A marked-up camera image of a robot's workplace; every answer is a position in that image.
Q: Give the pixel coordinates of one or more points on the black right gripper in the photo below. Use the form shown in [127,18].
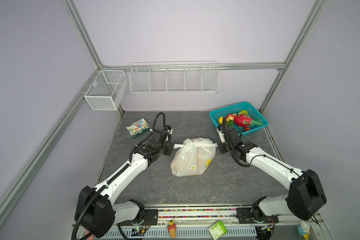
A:
[221,146]

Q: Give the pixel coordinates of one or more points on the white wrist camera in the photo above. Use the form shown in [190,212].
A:
[221,132]
[168,129]

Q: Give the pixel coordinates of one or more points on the white mesh box basket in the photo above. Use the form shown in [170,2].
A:
[106,91]

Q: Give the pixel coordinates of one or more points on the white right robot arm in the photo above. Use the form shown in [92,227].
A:
[305,194]

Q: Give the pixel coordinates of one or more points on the green fake mango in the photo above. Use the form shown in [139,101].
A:
[243,112]

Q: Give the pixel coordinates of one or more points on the red fake dragon fruit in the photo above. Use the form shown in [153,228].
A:
[245,121]

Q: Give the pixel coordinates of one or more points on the colourful picture card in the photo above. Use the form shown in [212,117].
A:
[138,128]

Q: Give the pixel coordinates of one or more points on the toy blue ice cream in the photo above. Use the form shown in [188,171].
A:
[304,230]

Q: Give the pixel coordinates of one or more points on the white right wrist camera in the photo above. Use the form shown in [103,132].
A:
[221,132]

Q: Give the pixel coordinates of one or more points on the white wire wall shelf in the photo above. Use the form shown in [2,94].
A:
[184,77]

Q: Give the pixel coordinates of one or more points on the toy ice cream cone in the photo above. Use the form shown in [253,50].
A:
[172,229]

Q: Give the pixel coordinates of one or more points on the teal plastic basket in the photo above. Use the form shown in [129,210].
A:
[235,109]

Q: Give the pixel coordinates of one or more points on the pale fake peach with leaves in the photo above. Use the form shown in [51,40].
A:
[230,119]

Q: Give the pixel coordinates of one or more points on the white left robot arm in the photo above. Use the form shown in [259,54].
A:
[96,208]

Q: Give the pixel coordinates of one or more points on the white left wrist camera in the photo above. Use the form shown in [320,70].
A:
[168,129]

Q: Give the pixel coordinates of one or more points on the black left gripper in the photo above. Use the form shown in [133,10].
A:
[168,152]

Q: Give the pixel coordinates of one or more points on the white plastic bag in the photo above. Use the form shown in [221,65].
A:
[193,157]

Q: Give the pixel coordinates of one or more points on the green white small box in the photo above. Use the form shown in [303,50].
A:
[217,230]

